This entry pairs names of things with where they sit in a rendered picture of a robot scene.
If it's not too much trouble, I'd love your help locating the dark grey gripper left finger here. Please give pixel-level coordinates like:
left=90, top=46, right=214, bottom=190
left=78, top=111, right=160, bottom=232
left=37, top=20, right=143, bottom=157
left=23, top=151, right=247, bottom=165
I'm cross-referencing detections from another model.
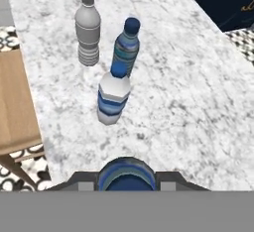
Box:
left=46, top=171, right=100, bottom=192

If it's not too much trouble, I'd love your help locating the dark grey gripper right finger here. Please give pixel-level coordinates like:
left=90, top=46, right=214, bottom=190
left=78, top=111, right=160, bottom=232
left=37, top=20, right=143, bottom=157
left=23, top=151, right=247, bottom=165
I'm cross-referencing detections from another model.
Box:
left=155, top=171, right=211, bottom=192

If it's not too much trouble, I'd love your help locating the blue round bottle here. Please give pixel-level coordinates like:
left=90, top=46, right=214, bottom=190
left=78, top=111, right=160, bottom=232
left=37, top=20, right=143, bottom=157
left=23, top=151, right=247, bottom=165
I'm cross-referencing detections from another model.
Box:
left=96, top=156, right=157, bottom=192

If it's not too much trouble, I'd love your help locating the white bottle with blue band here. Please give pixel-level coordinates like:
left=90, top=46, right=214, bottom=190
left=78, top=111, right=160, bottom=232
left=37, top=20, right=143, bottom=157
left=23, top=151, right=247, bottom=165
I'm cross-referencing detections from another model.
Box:
left=96, top=58, right=132, bottom=126

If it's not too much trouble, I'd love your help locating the wooden stool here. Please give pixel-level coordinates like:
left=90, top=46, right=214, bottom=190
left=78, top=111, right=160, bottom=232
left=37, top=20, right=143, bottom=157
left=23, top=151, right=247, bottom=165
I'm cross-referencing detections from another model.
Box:
left=0, top=49, right=46, bottom=191

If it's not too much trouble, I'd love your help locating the blue bottle with dark cap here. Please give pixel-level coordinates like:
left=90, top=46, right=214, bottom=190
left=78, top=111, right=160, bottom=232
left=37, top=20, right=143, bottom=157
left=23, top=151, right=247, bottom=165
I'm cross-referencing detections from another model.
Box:
left=111, top=17, right=141, bottom=77

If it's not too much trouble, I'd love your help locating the grey plastic bottle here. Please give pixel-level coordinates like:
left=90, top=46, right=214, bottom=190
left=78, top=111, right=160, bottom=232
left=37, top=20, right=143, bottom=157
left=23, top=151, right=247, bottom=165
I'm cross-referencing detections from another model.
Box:
left=73, top=0, right=102, bottom=67

